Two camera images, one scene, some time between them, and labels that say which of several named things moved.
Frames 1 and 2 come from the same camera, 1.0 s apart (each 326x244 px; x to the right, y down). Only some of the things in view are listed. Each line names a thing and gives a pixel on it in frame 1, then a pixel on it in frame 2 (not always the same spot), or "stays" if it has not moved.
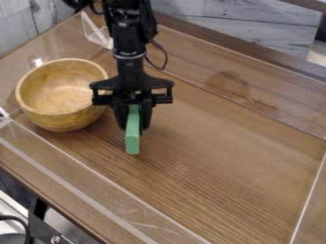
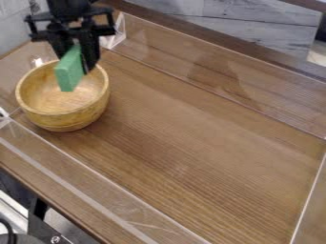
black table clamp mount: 42,233 stays
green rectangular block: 133,132 → 69,69
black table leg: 41,209 stays
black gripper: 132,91 → 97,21
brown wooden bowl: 55,94 stays
